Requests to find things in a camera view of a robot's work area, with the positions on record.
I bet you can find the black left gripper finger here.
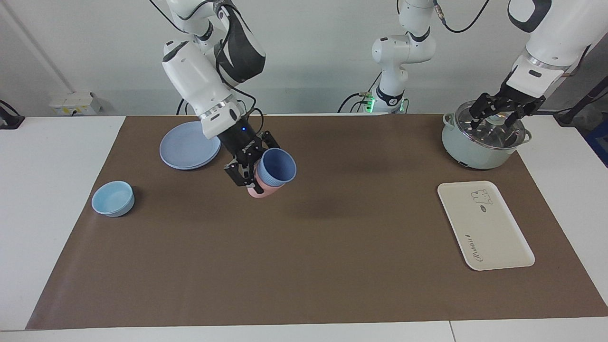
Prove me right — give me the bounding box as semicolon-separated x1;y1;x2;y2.
468;92;504;132
504;97;547;129

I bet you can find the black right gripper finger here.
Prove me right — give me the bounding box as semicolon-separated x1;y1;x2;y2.
259;131;281;153
224;161;265;194

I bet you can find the blue ribbed cup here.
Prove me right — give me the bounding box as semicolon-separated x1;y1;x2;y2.
257;147;298;187

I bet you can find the pink cup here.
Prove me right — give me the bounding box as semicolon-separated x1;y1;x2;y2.
247;166;285;199

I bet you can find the cream tray with bear print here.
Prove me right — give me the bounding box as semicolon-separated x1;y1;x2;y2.
437;180;536;272

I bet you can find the glass pot lid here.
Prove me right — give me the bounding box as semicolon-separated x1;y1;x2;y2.
453;100;528;151

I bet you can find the mint green cooking pot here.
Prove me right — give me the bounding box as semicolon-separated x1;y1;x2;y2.
441;112;532;171

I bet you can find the black stand pole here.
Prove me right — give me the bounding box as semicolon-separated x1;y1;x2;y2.
553;76;608;127

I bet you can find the blue round plate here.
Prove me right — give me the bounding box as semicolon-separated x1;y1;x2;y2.
159;121;222;171

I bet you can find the blue box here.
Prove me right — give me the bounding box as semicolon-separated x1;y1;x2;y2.
585;119;608;168

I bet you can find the brown table mat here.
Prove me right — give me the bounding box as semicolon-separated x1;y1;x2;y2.
25;114;608;331

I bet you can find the light blue bowl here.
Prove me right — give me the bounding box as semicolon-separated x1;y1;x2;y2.
91;180;135;218

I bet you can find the white power strip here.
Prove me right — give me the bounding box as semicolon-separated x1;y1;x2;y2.
48;91;103;116

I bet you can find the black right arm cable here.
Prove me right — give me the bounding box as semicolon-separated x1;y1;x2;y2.
214;28;265;139

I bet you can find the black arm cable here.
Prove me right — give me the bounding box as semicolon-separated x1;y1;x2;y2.
432;0;493;34
214;28;265;139

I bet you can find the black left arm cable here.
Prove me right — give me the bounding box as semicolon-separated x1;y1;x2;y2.
432;0;493;34

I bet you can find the black clamp mount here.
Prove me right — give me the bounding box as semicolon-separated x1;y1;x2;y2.
0;99;26;130

